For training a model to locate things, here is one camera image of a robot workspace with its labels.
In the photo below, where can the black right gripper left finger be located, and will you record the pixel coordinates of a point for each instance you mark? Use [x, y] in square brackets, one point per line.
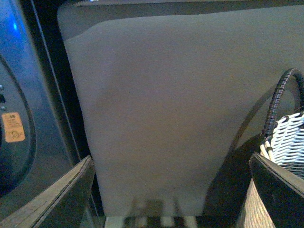
[62, 205]

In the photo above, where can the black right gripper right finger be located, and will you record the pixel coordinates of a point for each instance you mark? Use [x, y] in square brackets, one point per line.
[281, 192]

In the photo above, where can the grey front-load washing machine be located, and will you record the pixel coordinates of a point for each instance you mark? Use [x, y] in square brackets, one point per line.
[36, 82]

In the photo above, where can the black white woven basket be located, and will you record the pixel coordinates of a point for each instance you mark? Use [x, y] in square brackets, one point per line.
[285, 148]

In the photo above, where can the orange warning sticker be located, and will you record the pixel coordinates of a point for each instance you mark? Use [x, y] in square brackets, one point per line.
[13, 127]

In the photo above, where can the grey sofa side panel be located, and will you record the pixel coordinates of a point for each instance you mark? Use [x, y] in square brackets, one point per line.
[174, 95]

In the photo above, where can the black basket handle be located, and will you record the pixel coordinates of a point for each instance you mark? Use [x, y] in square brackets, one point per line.
[272, 112]

